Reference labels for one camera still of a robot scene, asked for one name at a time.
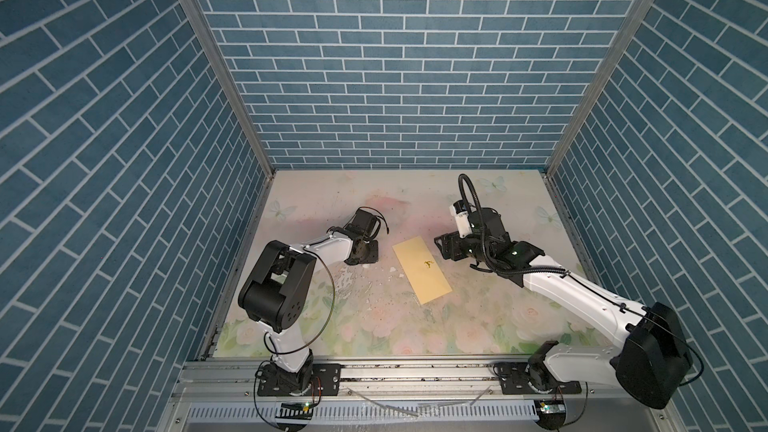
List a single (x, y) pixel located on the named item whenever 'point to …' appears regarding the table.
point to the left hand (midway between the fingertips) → (371, 254)
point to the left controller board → (297, 411)
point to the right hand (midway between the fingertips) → (443, 233)
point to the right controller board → (552, 408)
